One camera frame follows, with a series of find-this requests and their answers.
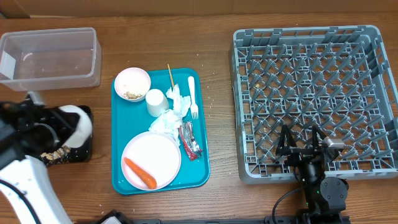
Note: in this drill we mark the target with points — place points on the white plastic fork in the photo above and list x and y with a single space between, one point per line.
193 107

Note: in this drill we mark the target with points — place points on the wooden skewer stick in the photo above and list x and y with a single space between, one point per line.
171 77

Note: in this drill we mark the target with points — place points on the white paper cup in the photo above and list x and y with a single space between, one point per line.
156 102

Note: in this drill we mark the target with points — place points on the pale green bowl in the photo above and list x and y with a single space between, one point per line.
83 129

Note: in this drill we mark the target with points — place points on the rice and nuts pile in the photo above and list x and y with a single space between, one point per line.
56 154

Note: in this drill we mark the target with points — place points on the crumpled white napkin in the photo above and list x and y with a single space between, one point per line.
170 120

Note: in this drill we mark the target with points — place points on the grey dishwasher rack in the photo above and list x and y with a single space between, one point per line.
337 78

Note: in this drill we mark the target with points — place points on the black waste tray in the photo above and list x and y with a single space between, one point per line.
80 154

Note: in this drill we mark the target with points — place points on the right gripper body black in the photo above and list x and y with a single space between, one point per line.
297 156

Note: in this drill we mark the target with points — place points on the orange carrot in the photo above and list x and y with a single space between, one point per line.
147 179

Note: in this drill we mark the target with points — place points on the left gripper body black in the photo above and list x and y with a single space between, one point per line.
50 132

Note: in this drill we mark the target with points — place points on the pink bowl with food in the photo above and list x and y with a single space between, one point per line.
132 84

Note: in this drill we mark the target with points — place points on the red foil wrapper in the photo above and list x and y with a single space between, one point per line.
190 144

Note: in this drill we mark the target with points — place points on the pink round plate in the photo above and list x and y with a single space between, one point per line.
157 153

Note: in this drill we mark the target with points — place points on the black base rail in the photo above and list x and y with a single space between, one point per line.
118 217

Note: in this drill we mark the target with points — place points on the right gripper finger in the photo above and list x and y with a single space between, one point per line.
317 132
286 140

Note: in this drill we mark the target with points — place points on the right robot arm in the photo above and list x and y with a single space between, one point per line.
325 196

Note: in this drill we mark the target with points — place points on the clear plastic bin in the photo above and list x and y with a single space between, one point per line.
50 59

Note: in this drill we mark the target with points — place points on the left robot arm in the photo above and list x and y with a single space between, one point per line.
27 187

